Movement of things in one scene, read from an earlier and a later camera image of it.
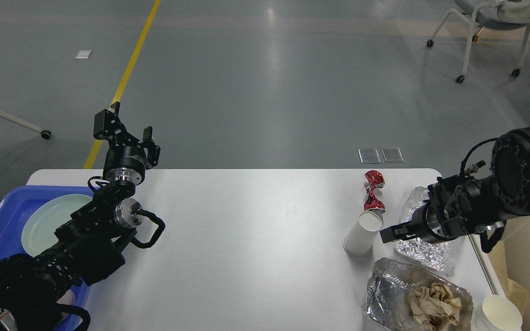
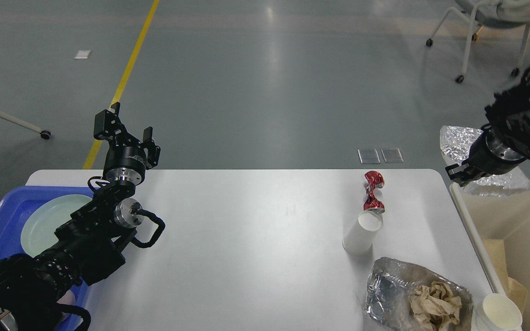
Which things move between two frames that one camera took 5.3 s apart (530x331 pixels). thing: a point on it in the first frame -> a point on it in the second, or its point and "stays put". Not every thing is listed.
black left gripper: x=125 y=162 stays put
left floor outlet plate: x=369 y=155 stays put
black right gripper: x=431 y=222 -> x=482 y=161
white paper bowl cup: x=497 y=313 stays put
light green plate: x=38 y=232 stays put
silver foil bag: x=435 y=255 -> x=457 y=143
